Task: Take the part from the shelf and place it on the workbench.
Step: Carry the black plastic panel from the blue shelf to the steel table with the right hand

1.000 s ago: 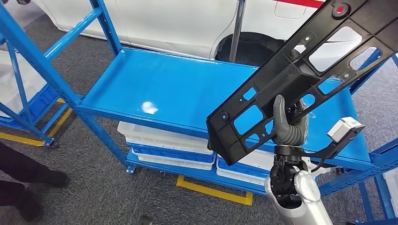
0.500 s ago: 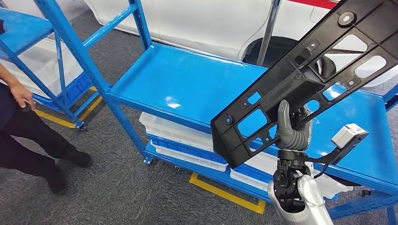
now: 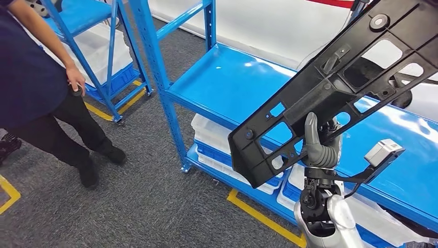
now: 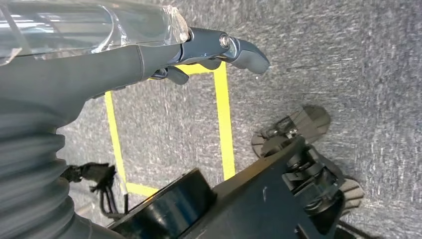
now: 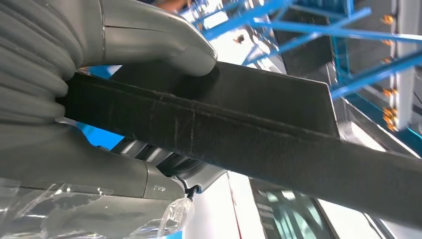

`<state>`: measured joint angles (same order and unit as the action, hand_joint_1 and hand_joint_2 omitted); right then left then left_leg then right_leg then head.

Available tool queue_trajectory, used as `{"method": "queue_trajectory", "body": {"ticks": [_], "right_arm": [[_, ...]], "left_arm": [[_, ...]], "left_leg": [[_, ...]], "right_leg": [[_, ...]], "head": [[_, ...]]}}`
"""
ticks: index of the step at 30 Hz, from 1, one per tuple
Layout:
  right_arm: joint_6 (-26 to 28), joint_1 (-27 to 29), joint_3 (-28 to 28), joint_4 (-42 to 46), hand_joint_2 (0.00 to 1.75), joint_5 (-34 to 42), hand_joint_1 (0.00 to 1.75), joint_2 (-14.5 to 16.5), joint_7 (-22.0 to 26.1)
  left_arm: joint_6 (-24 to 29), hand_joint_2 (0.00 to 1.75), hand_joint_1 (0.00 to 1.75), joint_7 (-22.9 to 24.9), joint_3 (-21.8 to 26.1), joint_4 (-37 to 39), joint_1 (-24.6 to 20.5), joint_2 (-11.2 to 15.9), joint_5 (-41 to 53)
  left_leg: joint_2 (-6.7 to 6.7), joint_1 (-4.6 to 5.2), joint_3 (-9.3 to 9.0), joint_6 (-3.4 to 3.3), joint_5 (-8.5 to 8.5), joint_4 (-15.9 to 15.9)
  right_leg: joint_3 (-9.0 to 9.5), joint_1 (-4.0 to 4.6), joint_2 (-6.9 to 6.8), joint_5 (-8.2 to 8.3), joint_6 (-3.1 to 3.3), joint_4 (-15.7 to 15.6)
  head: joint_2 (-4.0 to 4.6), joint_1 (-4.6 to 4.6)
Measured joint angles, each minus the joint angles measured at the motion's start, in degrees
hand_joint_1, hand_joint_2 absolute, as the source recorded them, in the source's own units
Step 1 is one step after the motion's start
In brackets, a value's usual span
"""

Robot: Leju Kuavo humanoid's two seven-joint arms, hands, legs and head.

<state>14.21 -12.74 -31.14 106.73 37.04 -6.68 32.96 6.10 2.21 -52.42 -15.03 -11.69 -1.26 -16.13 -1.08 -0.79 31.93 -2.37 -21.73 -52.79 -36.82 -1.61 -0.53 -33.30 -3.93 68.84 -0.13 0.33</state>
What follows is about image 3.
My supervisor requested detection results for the black plastic car part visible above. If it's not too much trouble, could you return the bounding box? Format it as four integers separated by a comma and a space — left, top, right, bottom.
386, 209, 438, 240

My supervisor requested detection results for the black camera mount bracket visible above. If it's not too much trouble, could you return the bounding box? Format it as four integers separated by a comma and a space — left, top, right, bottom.
337, 149, 406, 185

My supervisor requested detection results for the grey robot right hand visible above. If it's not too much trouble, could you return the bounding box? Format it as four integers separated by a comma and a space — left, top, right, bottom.
301, 112, 343, 169

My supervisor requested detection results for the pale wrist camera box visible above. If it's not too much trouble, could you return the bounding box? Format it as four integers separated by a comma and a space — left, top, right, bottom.
364, 138, 405, 168

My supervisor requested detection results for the white car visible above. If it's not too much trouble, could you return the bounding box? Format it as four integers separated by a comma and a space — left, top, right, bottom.
147, 0, 438, 122

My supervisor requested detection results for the white plastic crate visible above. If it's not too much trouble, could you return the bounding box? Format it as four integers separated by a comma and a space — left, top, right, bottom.
196, 152, 281, 195
276, 186, 299, 211
287, 164, 428, 247
191, 113, 240, 154
44, 23, 133, 88

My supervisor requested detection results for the black plastic plate frame part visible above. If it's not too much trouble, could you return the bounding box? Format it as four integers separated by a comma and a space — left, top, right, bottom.
228, 0, 438, 189

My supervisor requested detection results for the person's hand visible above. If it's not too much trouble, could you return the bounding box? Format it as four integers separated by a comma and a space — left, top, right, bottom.
66, 65, 86, 97

